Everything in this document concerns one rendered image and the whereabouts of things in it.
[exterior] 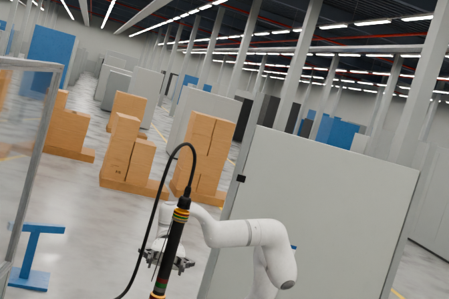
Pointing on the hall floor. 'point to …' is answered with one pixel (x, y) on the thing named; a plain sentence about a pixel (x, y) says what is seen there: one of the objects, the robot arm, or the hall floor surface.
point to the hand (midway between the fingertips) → (165, 265)
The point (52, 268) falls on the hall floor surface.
